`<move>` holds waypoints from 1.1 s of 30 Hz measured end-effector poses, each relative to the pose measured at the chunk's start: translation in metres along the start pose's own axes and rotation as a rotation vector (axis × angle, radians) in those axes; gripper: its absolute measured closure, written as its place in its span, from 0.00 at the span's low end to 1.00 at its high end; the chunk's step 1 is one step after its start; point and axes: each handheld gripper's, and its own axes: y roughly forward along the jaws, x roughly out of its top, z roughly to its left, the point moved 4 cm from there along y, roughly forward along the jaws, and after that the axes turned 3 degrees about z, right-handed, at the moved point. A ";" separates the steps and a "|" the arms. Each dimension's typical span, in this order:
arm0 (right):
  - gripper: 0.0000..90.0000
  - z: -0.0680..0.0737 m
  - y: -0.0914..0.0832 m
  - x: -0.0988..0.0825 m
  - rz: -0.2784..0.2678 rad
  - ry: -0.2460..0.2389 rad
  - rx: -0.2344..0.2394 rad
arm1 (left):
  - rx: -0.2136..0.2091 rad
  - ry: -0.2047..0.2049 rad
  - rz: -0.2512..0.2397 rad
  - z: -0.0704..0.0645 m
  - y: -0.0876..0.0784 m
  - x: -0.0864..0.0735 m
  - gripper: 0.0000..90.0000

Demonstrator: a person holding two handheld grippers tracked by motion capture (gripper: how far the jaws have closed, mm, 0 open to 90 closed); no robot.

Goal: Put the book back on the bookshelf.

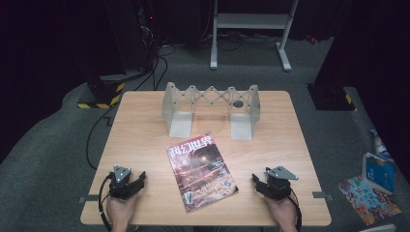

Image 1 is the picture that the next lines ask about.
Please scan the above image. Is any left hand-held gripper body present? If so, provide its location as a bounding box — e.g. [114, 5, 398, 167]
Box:
[108, 164, 145, 201]

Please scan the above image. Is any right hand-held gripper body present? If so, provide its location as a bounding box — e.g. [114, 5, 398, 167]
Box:
[257, 165, 300, 201]

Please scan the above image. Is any dark red cover magazine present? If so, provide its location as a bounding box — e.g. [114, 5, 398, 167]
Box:
[165, 132, 240, 215]

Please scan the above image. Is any white expandable metal book rack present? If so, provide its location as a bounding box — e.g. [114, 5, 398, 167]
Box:
[161, 81, 261, 141]

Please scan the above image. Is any person's right hand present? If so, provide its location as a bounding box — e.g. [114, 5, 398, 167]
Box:
[263, 193, 300, 232]

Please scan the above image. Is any grey table edge tab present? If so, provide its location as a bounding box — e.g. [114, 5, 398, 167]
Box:
[78, 194, 100, 204]
[311, 190, 335, 202]

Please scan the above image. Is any black yellow striped base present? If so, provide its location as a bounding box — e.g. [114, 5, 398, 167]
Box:
[76, 74, 127, 110]
[307, 83, 358, 112]

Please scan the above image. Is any colourful printed booklet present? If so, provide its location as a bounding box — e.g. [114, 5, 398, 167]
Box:
[337, 175, 403, 226]

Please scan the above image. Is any blue box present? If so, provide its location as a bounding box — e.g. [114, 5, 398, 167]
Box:
[361, 152, 396, 196]

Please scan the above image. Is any white and blue packet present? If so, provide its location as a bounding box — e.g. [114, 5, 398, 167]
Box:
[368, 129, 393, 160]

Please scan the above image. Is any black computer tower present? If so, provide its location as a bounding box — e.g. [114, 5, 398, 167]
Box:
[103, 0, 162, 74]

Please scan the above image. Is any white metal stand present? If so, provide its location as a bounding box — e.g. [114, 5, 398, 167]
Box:
[210, 0, 299, 73]

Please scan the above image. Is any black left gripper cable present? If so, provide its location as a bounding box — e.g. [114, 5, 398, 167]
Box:
[98, 175, 114, 232]

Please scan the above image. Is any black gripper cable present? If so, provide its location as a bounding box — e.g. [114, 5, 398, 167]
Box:
[98, 175, 114, 232]
[287, 195, 303, 232]

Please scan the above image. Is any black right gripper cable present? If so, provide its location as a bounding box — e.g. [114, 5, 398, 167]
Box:
[287, 195, 303, 232]

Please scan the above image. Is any black floor cable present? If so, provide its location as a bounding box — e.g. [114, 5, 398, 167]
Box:
[85, 44, 169, 172]

